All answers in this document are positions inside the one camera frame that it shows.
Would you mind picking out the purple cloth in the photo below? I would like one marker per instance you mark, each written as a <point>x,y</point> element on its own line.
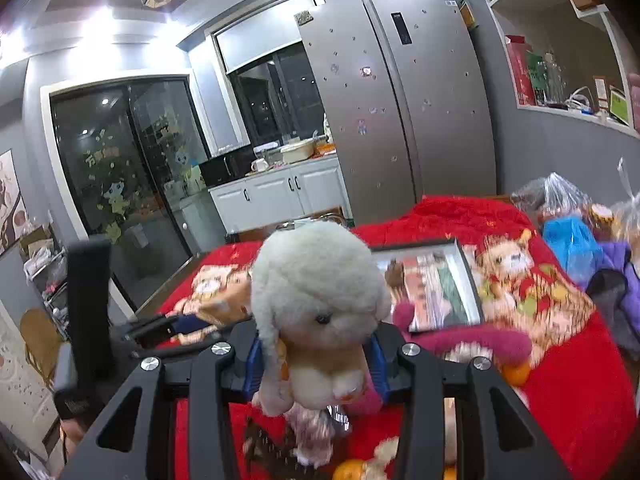
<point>614,289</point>

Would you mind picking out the red box on shelf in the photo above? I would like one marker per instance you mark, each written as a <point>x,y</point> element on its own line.
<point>517,49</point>

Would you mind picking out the white wall shelf unit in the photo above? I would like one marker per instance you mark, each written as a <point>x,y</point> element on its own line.
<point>593,54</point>

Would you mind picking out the red teddy bear blanket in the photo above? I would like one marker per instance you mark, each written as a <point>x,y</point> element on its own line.
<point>580,393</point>

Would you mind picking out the orange tangerine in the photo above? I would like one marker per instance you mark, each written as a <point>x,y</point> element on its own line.
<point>350,470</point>
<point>515,374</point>

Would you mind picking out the pink knitted scrunchie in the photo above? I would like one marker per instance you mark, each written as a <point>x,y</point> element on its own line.
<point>314,433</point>

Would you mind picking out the orange tangerine right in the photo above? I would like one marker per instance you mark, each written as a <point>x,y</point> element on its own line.
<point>515,374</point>

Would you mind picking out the white plush lamb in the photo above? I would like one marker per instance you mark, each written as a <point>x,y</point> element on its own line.
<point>317,296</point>

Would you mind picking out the clear plastic bag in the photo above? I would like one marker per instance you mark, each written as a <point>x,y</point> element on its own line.
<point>549,198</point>

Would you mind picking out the blue plastic bag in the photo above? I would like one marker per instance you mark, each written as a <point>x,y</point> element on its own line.
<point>575,248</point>

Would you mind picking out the black microwave oven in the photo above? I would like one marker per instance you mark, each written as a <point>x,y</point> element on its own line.
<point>228,167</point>

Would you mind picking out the dark brown plush wreath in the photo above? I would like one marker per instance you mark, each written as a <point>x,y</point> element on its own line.
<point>277,459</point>

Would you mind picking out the person left hand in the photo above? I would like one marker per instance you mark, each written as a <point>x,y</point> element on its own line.
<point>72,433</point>

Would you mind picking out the black shallow gift box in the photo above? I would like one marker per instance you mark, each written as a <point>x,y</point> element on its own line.
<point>431,286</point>

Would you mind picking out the magenta plush bear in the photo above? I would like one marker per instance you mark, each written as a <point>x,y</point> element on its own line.
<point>504,345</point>

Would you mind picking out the white kitchen cabinet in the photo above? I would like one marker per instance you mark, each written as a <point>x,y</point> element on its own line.
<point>282,194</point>

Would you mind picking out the glass sliding door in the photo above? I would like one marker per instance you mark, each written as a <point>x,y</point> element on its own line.
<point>131,153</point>

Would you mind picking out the wooden chair back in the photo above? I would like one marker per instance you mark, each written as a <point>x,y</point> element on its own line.
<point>335,215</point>

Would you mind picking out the silver double-door refrigerator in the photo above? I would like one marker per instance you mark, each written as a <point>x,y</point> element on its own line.
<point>405,99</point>

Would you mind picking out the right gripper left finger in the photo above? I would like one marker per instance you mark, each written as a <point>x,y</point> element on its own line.
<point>133,429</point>

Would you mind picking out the orange tangerine left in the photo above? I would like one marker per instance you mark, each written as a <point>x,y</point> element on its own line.
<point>350,470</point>

